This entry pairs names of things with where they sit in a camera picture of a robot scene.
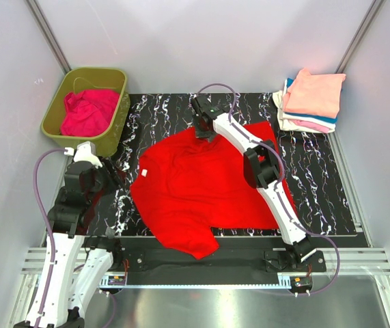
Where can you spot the right aluminium corner post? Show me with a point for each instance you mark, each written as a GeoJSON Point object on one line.
{"type": "Point", "coordinates": [364, 26]}

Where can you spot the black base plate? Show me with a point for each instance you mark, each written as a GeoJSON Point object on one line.
{"type": "Point", "coordinates": [282, 263]}

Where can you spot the olive green plastic bin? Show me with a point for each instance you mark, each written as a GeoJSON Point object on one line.
{"type": "Point", "coordinates": [89, 79]}

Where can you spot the folded cream t-shirt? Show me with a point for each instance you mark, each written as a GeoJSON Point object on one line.
{"type": "Point", "coordinates": [284, 119]}

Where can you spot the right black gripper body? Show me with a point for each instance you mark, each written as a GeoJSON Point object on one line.
{"type": "Point", "coordinates": [198, 125]}

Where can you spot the magenta t-shirt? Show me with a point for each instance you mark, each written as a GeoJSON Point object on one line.
{"type": "Point", "coordinates": [88, 113]}

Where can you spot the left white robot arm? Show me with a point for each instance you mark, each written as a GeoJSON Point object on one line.
{"type": "Point", "coordinates": [74, 262]}

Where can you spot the left aluminium corner post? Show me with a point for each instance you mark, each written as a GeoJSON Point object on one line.
{"type": "Point", "coordinates": [48, 34]}

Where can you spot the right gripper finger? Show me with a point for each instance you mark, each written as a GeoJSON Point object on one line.
{"type": "Point", "coordinates": [200, 134]}
{"type": "Point", "coordinates": [210, 136]}

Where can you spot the aluminium frame rail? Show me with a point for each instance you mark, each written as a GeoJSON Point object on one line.
{"type": "Point", "coordinates": [351, 259]}

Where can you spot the folded blue t-shirt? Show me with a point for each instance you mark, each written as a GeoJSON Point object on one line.
{"type": "Point", "coordinates": [288, 83]}

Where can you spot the folded pink t-shirt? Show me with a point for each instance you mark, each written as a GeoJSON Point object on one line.
{"type": "Point", "coordinates": [313, 126]}

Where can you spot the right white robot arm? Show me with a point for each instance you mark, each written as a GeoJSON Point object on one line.
{"type": "Point", "coordinates": [263, 171]}

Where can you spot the folded peach t-shirt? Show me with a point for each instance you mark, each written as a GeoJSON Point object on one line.
{"type": "Point", "coordinates": [314, 94]}

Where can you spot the red t-shirt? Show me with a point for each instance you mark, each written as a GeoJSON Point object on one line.
{"type": "Point", "coordinates": [187, 186]}

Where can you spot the aluminium corner post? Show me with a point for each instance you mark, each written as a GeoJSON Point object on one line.
{"type": "Point", "coordinates": [364, 26]}
{"type": "Point", "coordinates": [48, 34]}

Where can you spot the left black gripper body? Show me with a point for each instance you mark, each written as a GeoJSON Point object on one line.
{"type": "Point", "coordinates": [105, 184]}

